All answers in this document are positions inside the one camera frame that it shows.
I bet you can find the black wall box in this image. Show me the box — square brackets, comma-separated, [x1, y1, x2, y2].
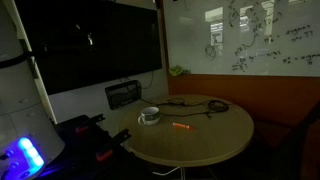
[104, 79, 143, 111]

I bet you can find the white mug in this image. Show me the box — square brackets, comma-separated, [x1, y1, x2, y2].
[137, 106, 161, 127]

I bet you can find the black coiled cable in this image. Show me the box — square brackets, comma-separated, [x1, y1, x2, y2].
[206, 99, 230, 115]

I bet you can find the whiteboard with writing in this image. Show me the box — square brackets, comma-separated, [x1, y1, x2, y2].
[162, 0, 320, 78]

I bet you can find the black robot stand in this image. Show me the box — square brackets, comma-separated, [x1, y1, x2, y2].
[39, 114, 141, 180]

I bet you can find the white cable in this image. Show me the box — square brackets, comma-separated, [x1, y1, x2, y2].
[151, 166, 181, 177]

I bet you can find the black thin cable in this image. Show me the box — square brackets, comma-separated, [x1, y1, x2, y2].
[139, 96, 212, 120]

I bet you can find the green crumpled object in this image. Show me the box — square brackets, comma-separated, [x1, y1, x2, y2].
[168, 64, 186, 77]

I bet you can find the dark chair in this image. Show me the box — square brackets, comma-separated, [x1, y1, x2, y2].
[251, 99, 320, 180]

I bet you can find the black wall television screen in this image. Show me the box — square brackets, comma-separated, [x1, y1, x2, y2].
[14, 0, 164, 96]

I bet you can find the orange marker pen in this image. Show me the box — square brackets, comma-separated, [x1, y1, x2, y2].
[172, 122, 197, 131]

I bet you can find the black clamp with orange handle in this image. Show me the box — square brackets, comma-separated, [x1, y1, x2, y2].
[95, 128, 133, 163]
[74, 113, 107, 134]

